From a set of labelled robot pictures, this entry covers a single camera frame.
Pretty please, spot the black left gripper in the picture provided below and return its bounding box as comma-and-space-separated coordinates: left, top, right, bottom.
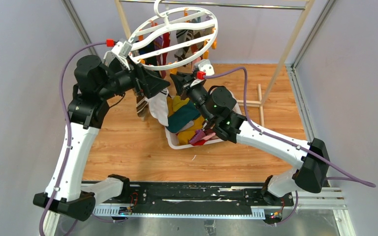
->
98, 55, 170, 100

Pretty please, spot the white round clip hanger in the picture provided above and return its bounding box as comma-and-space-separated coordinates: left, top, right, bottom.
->
128, 0, 219, 71

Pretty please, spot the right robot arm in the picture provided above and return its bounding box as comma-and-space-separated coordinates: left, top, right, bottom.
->
171, 72, 329, 205

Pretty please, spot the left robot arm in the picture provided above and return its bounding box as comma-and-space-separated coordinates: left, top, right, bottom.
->
33, 55, 170, 221

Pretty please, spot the teal sock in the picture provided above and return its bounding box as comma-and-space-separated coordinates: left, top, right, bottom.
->
166, 104, 200, 133

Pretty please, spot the yellow sock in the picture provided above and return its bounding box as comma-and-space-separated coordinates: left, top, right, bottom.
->
177, 117, 205, 145

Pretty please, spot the white sock laundry basket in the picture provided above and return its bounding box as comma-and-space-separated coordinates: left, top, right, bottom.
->
164, 94, 244, 150

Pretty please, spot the metal hanging rod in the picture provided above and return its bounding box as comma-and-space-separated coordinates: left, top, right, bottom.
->
119, 0, 307, 10

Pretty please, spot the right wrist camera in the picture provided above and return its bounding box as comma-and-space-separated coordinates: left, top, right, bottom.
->
190, 59, 215, 87

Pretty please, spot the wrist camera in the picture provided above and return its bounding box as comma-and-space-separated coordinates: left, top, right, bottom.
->
103, 39, 132, 71
190, 59, 215, 87

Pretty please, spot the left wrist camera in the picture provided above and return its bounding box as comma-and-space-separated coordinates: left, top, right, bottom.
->
103, 39, 132, 71

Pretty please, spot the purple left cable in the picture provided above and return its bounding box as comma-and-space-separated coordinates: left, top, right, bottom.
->
38, 40, 109, 236

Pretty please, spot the wooden drying rack frame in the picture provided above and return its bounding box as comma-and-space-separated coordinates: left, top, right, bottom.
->
114, 0, 317, 128

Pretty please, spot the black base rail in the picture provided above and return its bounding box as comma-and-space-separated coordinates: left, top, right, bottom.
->
93, 181, 294, 220

